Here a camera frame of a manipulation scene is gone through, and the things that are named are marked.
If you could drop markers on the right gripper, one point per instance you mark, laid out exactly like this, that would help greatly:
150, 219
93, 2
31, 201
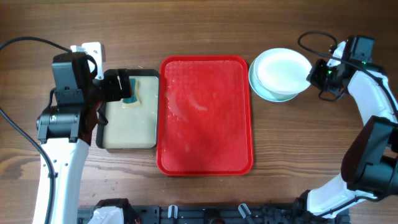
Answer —
319, 76

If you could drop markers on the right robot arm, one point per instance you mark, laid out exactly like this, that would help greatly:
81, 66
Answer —
366, 173

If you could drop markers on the green and yellow sponge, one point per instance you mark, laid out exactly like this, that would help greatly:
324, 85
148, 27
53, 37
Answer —
134, 99

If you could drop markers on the white plate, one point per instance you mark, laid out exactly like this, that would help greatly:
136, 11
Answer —
282, 71

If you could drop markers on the black tray with soapy water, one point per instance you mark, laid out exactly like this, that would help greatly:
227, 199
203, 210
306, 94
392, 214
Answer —
136, 127

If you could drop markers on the red plastic tray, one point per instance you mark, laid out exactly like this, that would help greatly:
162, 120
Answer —
204, 120

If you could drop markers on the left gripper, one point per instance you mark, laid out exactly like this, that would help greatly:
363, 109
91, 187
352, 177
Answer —
116, 84

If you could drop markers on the pale green plate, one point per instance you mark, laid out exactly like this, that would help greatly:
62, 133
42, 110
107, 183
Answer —
264, 93

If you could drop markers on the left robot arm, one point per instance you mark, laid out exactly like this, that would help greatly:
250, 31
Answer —
65, 130

